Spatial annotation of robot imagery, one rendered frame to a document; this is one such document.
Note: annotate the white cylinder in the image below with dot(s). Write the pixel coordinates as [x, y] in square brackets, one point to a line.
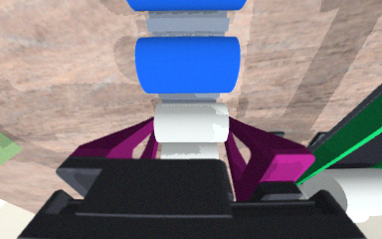
[357, 190]
[191, 122]
[355, 219]
[189, 150]

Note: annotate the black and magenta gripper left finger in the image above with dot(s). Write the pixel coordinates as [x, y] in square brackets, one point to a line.
[122, 143]

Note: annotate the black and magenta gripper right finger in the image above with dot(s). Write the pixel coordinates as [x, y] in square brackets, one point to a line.
[273, 158]

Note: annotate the blue cylinder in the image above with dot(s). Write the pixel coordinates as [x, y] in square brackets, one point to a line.
[187, 65]
[186, 5]

